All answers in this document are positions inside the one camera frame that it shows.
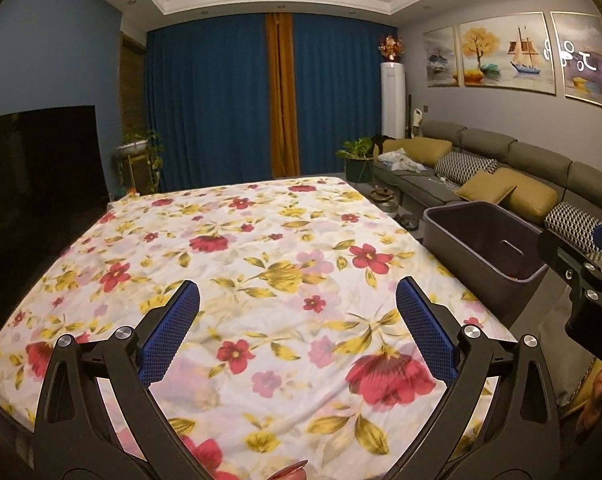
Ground white cloth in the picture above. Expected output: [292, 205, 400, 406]
[378, 149, 427, 173]

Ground purple wall painting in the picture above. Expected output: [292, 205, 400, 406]
[550, 11, 602, 113]

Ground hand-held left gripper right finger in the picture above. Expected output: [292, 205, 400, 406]
[395, 276, 562, 480]

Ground blue curtain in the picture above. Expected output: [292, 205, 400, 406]
[145, 12, 274, 193]
[292, 19, 399, 177]

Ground grey plastic bin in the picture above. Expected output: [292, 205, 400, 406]
[421, 201, 549, 311]

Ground sailing ship wall painting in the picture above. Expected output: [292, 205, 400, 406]
[458, 11, 557, 97]

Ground white standing air conditioner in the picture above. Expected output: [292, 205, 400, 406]
[380, 62, 407, 140]

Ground floral tablecloth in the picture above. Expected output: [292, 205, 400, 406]
[0, 175, 519, 480]

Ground black white patterned cushion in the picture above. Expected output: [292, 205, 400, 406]
[433, 152, 499, 186]
[544, 201, 602, 261]

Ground black television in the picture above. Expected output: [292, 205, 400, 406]
[0, 105, 109, 343]

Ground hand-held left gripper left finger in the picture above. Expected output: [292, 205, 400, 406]
[33, 280, 202, 480]

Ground grey sofa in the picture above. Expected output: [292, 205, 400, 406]
[373, 121, 602, 271]

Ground orange curtain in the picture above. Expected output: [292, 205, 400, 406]
[265, 12, 301, 178]

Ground artificial flower arrangement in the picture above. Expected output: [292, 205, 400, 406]
[378, 35, 406, 63]

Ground potted plant on gold stand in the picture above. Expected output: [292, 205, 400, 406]
[113, 130, 164, 196]

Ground brown wooden panel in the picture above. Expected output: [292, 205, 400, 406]
[118, 32, 148, 136]

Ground potted plant in green pot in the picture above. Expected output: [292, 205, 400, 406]
[337, 137, 377, 183]

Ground long yellow cushion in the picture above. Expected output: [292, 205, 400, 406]
[383, 137, 453, 168]

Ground small grey wall painting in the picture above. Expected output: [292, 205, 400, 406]
[423, 26, 461, 88]

